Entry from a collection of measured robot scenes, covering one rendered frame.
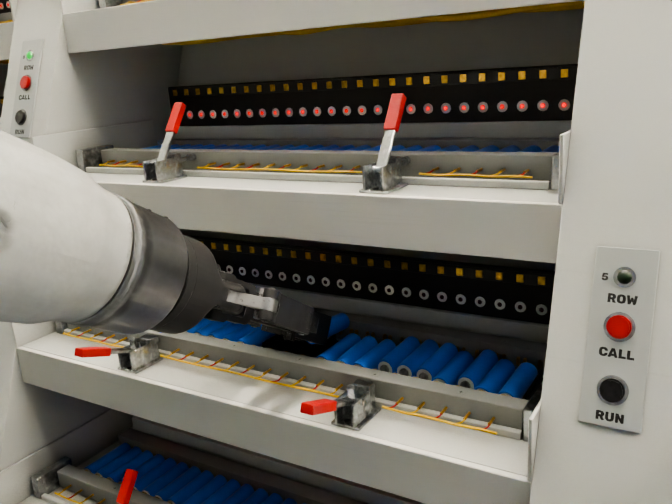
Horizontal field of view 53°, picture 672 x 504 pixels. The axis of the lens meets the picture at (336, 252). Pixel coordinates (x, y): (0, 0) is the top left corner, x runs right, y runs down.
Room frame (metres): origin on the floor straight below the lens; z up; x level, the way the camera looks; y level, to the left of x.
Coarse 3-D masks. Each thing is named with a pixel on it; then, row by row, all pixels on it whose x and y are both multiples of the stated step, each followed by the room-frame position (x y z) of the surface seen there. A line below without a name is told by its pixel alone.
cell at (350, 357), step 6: (366, 336) 0.71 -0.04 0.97; (360, 342) 0.69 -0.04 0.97; (366, 342) 0.69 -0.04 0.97; (372, 342) 0.70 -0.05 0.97; (354, 348) 0.68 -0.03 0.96; (360, 348) 0.68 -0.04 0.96; (366, 348) 0.69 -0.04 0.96; (348, 354) 0.67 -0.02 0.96; (354, 354) 0.67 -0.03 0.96; (360, 354) 0.68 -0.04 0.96; (336, 360) 0.66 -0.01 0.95; (342, 360) 0.66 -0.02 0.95; (348, 360) 0.66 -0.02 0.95; (354, 360) 0.66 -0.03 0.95
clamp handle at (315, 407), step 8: (352, 392) 0.57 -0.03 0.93; (320, 400) 0.54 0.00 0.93; (328, 400) 0.54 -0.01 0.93; (336, 400) 0.56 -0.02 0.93; (344, 400) 0.56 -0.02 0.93; (352, 400) 0.57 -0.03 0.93; (304, 408) 0.52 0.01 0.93; (312, 408) 0.52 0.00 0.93; (320, 408) 0.52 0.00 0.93; (328, 408) 0.54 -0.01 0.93
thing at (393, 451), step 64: (448, 320) 0.70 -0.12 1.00; (512, 320) 0.67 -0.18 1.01; (64, 384) 0.77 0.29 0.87; (128, 384) 0.70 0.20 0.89; (192, 384) 0.67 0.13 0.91; (256, 384) 0.66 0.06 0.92; (256, 448) 0.63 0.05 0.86; (320, 448) 0.58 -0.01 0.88; (384, 448) 0.55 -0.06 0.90; (448, 448) 0.53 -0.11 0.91; (512, 448) 0.53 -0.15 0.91
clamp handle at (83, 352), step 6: (132, 342) 0.71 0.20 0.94; (78, 348) 0.66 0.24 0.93; (84, 348) 0.66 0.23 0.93; (90, 348) 0.67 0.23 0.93; (96, 348) 0.67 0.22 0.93; (102, 348) 0.68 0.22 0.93; (108, 348) 0.68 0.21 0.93; (114, 348) 0.70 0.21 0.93; (120, 348) 0.70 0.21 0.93; (126, 348) 0.71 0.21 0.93; (132, 348) 0.71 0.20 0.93; (78, 354) 0.66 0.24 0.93; (84, 354) 0.66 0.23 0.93; (90, 354) 0.66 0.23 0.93; (96, 354) 0.67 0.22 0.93; (102, 354) 0.67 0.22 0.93; (108, 354) 0.68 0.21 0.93
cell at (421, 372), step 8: (448, 344) 0.67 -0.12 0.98; (440, 352) 0.66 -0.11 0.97; (448, 352) 0.66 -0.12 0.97; (456, 352) 0.67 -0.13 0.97; (432, 360) 0.64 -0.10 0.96; (440, 360) 0.64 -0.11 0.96; (448, 360) 0.65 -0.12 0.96; (424, 368) 0.63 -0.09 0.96; (432, 368) 0.63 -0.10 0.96; (440, 368) 0.64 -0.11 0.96; (416, 376) 0.63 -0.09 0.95; (424, 376) 0.63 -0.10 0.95; (432, 376) 0.62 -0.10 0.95
